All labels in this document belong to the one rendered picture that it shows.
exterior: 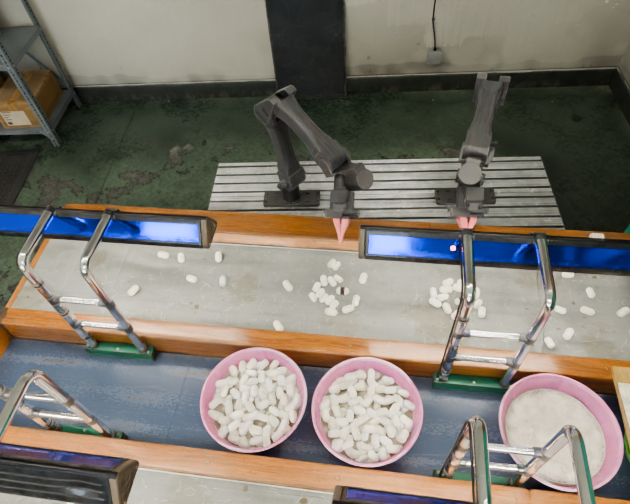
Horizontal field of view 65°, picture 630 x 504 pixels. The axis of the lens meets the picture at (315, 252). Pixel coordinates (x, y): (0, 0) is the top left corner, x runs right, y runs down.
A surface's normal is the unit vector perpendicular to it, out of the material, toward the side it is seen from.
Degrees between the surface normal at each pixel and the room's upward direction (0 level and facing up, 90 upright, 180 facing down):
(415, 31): 90
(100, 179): 0
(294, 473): 0
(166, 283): 0
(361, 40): 90
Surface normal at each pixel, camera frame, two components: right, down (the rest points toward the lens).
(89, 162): -0.07, -0.61
